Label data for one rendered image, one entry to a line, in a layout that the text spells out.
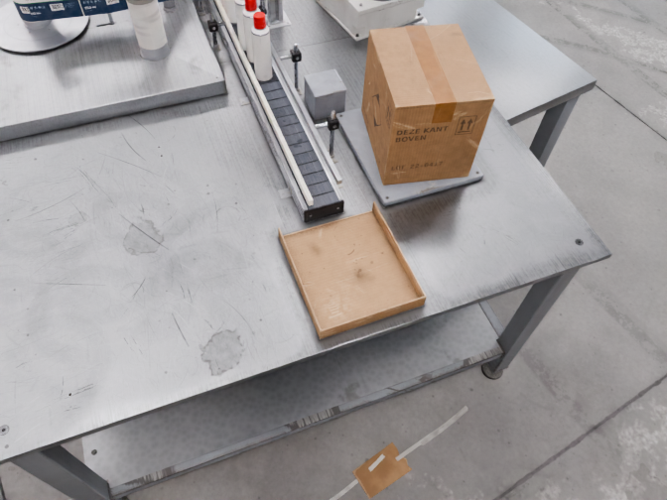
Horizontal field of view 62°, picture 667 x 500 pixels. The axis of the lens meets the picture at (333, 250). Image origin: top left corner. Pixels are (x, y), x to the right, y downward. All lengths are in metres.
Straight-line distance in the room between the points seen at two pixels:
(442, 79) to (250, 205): 0.57
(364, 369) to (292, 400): 0.26
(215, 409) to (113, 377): 0.64
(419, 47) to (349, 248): 0.53
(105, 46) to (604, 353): 2.09
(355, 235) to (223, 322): 0.39
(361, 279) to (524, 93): 0.88
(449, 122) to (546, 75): 0.68
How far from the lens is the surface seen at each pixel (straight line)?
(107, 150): 1.70
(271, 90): 1.73
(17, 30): 2.13
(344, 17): 2.05
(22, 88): 1.91
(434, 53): 1.50
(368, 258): 1.38
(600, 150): 3.16
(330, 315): 1.29
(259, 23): 1.65
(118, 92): 1.80
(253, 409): 1.86
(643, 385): 2.46
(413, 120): 1.36
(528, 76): 2.00
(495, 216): 1.54
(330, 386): 1.88
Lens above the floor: 1.97
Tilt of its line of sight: 55 degrees down
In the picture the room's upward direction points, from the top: 4 degrees clockwise
